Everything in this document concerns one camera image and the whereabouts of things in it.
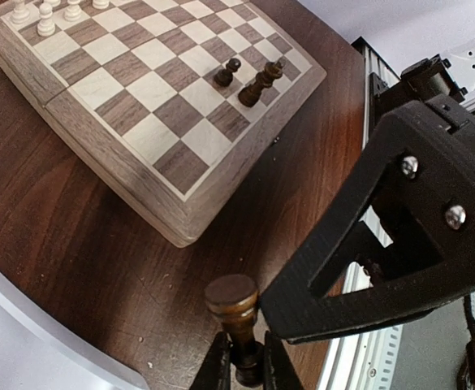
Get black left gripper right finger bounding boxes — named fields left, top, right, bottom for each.
left=263, top=331, right=304, bottom=390

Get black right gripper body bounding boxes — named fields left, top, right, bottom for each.
left=377, top=54, right=467, bottom=118

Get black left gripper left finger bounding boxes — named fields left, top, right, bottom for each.
left=189, top=331, right=231, bottom=390

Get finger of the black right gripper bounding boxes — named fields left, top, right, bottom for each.
left=260, top=101, right=475, bottom=344

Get dark chess piece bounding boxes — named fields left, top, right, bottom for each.
left=205, top=274, right=263, bottom=388
left=238, top=58, right=285, bottom=107

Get white plastic compartment tray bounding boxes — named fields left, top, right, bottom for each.
left=0, top=273, right=148, bottom=389

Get dark pawn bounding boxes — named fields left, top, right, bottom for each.
left=214, top=58, right=241, bottom=87

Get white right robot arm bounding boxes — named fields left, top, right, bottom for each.
left=260, top=40, right=475, bottom=345

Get wooden chessboard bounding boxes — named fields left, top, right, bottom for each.
left=0, top=1, right=326, bottom=248

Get white pawn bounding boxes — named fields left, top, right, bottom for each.
left=11, top=0, right=30, bottom=24
left=63, top=0, right=82, bottom=22
left=92, top=0, right=110, bottom=10
left=37, top=2, right=56, bottom=37

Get aluminium front rail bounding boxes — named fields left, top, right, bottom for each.
left=316, top=36, right=475, bottom=390

